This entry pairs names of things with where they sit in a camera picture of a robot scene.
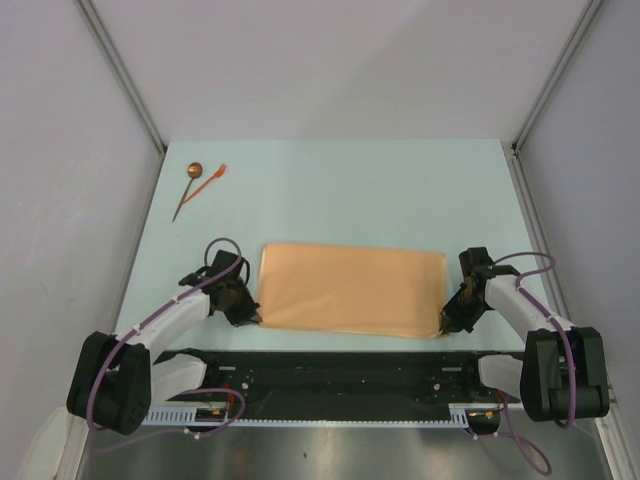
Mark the orange cloth napkin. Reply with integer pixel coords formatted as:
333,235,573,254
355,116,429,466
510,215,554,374
257,243,447,339

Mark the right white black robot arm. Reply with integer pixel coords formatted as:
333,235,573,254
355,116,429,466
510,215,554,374
440,247,610,428

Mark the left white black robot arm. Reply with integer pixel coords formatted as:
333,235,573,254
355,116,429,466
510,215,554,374
66,250,261,435

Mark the orange plastic fork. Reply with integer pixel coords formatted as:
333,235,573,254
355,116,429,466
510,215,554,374
184,164,227,203

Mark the copper spoon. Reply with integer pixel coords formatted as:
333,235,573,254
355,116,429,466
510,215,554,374
172,162,203,222

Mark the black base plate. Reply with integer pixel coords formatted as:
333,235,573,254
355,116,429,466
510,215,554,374
184,349,498,423

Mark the slotted cable duct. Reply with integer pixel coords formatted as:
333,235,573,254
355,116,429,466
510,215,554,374
142,405,500,429

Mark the left aluminium frame post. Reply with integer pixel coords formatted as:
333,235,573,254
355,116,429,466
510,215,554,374
74,0,168,154

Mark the aluminium frame post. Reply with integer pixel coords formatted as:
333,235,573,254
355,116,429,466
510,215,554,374
509,0,608,152
74,0,168,154

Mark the right aluminium frame post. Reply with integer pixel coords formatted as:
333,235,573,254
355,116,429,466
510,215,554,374
509,0,608,152

